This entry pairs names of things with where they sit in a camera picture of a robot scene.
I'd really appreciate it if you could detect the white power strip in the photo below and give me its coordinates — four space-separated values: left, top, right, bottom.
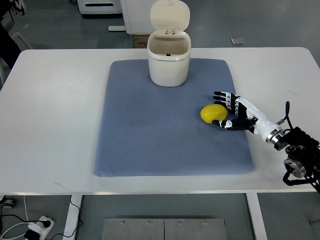
28 216 55 238

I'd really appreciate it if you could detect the metal floor plate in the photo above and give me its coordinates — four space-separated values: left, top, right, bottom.
102 218 227 240

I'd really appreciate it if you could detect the blue textured mat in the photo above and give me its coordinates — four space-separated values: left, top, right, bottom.
94 58 254 177

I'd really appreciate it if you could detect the left white table leg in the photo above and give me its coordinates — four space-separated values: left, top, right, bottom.
62 194 83 240

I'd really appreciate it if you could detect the white table leg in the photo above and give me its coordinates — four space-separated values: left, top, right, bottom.
246 193 268 240
62 194 83 240

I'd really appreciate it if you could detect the black power cable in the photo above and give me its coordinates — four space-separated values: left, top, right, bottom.
44 195 83 240

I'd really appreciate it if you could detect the cardboard box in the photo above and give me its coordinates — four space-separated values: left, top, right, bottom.
132 34 150 49

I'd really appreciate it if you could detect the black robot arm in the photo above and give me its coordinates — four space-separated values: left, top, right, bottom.
271 101 320 192

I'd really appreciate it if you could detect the white trash bin open lid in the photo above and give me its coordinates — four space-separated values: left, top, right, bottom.
147 0 192 87

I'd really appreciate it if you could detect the yellow lemon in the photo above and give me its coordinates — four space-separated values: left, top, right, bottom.
200 104 228 124

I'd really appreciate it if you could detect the grey floor socket plate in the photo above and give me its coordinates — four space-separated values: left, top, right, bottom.
230 37 245 46

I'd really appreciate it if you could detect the white appliance with slot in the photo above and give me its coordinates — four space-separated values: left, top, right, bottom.
77 0 122 15

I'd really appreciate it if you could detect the caster wheel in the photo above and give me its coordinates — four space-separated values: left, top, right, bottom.
0 195 16 209

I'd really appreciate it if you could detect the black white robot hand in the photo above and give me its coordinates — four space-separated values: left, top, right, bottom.
212 91 284 144

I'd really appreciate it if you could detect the white cabinet base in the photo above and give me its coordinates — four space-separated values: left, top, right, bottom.
108 0 156 35

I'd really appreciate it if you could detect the right white table leg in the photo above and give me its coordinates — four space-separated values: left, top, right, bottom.
246 193 268 240

